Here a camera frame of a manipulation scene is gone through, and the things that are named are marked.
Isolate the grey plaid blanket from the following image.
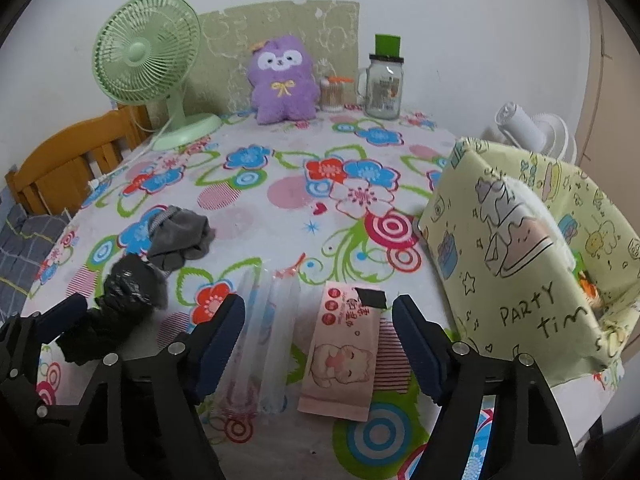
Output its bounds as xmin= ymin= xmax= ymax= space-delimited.
xmin=0 ymin=205 xmax=73 ymax=321

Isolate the pink packet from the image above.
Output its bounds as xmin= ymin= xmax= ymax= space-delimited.
xmin=297 ymin=282 xmax=388 ymax=421

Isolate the beige door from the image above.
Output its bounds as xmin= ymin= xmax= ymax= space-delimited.
xmin=572 ymin=0 xmax=640 ymax=226

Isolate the white fan power cable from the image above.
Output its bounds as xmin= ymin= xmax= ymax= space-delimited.
xmin=87 ymin=105 xmax=176 ymax=193

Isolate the green yellow packet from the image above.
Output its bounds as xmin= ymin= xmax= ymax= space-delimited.
xmin=572 ymin=255 xmax=601 ymax=306

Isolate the purple plush toy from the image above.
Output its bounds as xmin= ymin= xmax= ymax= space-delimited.
xmin=248 ymin=34 xmax=321 ymax=126

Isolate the yellow cartoon paper box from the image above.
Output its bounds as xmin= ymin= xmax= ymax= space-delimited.
xmin=417 ymin=136 xmax=640 ymax=386

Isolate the green patterned board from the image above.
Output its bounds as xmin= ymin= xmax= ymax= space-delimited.
xmin=197 ymin=0 xmax=361 ymax=113

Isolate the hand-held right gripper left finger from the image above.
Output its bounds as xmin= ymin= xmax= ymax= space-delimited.
xmin=75 ymin=294 xmax=246 ymax=480

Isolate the grey sock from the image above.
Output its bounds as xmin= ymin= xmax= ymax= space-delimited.
xmin=145 ymin=205 xmax=216 ymax=277

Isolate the green desk fan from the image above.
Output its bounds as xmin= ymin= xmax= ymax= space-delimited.
xmin=91 ymin=0 xmax=223 ymax=152

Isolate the white fan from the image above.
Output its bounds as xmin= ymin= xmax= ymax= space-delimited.
xmin=480 ymin=101 xmax=578 ymax=163

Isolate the black cloth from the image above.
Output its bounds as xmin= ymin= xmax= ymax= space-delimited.
xmin=55 ymin=254 xmax=157 ymax=367

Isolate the clear plastic packet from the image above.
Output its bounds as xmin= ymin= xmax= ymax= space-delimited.
xmin=222 ymin=265 xmax=266 ymax=411
xmin=257 ymin=266 xmax=303 ymax=417

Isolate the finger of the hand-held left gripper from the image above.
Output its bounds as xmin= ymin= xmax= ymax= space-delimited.
xmin=7 ymin=293 xmax=89 ymax=357

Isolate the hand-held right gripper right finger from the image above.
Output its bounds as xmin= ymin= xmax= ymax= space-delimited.
xmin=391 ymin=294 xmax=583 ymax=480

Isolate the cotton swab jar orange lid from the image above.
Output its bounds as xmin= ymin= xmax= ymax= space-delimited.
xmin=320 ymin=76 xmax=353 ymax=113

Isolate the glass mug jar green lid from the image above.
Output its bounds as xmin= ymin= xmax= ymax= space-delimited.
xmin=356 ymin=33 xmax=405 ymax=121

